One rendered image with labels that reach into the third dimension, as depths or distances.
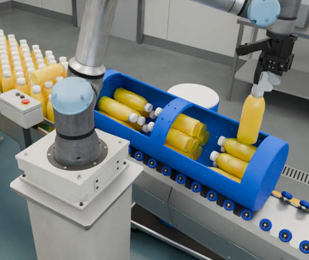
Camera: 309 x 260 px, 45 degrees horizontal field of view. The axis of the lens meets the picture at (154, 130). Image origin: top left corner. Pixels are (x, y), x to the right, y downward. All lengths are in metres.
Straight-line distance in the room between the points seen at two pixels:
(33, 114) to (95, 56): 0.71
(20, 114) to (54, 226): 0.67
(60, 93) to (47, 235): 0.51
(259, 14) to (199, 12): 4.07
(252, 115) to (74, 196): 0.62
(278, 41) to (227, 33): 3.75
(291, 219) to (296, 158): 2.03
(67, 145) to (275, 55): 0.66
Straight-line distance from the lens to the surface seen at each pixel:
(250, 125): 1.27
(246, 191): 1.35
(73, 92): 1.06
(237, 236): 1.52
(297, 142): 3.78
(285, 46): 1.16
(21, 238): 2.66
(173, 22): 5.21
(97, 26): 1.11
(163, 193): 1.62
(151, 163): 1.61
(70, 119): 1.07
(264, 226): 1.45
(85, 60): 1.15
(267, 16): 0.95
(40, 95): 1.93
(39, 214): 1.29
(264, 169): 1.31
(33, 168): 1.20
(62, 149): 1.14
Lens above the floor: 1.98
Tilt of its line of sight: 34 degrees down
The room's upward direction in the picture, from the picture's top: 4 degrees clockwise
